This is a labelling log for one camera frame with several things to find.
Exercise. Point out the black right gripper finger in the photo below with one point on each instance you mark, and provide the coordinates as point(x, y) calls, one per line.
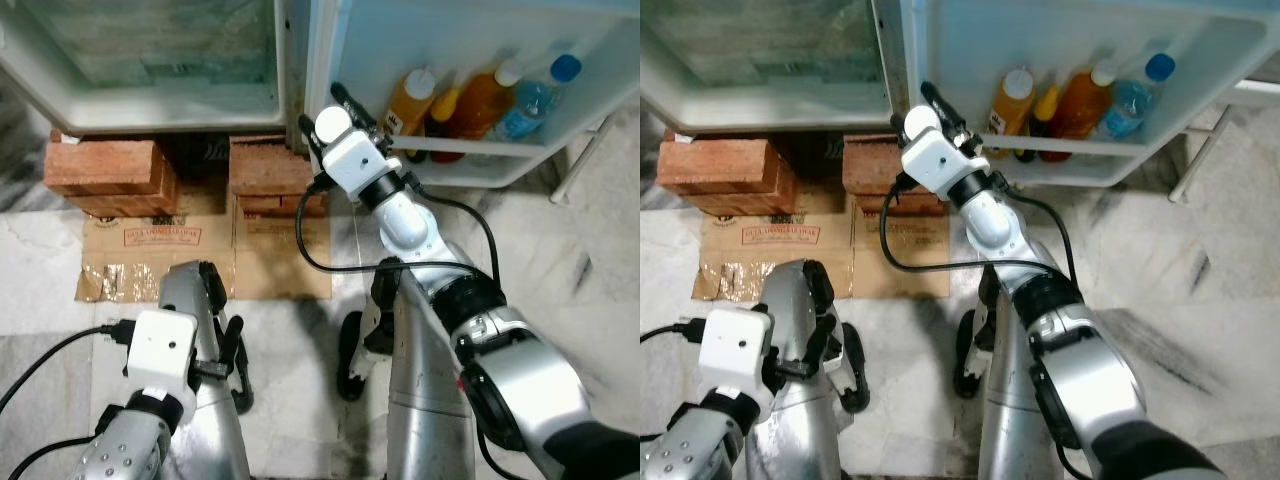
point(352, 105)
point(940, 104)
point(896, 135)
point(310, 135)

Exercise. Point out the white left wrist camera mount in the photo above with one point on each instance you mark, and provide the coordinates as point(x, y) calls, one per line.
point(735, 350)
point(160, 350)

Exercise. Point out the white milk bottle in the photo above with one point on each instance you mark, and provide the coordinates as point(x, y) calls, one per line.
point(922, 122)
point(333, 125)

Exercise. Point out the small dark bottle yellow cap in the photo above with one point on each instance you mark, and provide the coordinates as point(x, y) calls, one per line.
point(445, 105)
point(1043, 105)

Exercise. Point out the orange juice bottle white cap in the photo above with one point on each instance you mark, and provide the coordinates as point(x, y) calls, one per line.
point(405, 110)
point(1008, 110)

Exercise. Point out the large amber bottle white cap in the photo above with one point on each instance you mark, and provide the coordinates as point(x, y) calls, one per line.
point(1078, 105)
point(480, 105)

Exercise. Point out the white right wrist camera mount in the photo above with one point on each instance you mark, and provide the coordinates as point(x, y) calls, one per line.
point(935, 160)
point(355, 160)

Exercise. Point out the silver fridge door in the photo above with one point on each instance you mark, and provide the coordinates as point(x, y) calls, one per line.
point(400, 30)
point(1000, 30)

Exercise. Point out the silver left robot leg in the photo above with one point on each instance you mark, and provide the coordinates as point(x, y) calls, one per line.
point(215, 440)
point(790, 440)

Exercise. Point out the translucent fridge crisper drawer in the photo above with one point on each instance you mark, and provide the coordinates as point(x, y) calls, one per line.
point(150, 45)
point(760, 45)

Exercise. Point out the water bottle blue cap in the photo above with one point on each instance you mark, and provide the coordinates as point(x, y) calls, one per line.
point(1128, 100)
point(530, 100)

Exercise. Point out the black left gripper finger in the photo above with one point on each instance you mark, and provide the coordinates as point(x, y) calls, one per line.
point(234, 345)
point(825, 348)

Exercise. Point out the flattened brown cardboard carton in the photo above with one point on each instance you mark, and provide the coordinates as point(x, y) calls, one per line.
point(150, 260)
point(760, 260)

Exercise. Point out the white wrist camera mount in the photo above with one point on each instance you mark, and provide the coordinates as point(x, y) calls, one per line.
point(160, 350)
point(735, 350)
point(355, 160)
point(935, 160)

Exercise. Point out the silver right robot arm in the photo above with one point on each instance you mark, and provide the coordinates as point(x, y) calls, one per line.
point(520, 390)
point(1090, 390)

